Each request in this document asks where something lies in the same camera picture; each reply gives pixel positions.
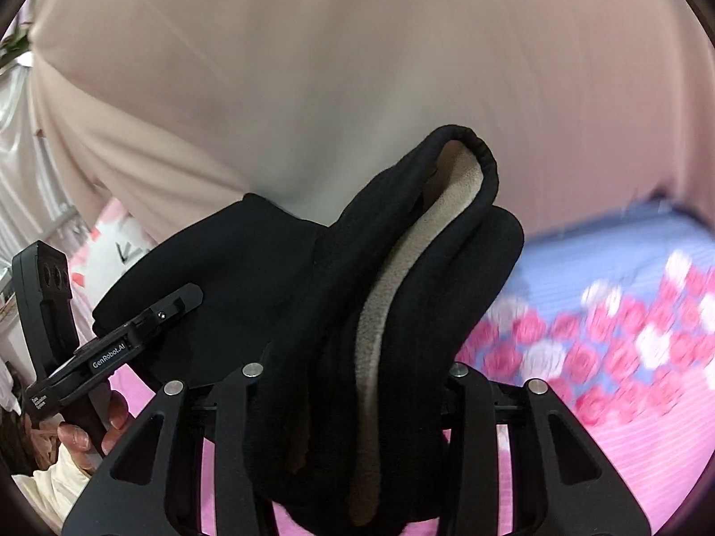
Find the pink floral bed sheet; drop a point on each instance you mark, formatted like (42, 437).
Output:
(614, 346)

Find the white curtain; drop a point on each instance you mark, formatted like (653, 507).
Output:
(28, 139)

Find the white red printed pillow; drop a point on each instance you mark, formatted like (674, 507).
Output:
(120, 243)

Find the person's left forearm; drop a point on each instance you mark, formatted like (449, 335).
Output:
(50, 486)

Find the beige cloth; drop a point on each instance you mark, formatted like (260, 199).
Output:
(335, 78)

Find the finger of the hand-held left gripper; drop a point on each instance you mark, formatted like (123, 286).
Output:
(173, 304)

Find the black pants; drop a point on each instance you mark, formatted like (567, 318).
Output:
(346, 301)

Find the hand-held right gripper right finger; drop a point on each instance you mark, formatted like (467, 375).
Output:
(475, 407)

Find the person's left hand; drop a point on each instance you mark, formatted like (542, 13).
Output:
(75, 438)

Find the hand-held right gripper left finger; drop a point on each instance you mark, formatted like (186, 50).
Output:
(234, 407)

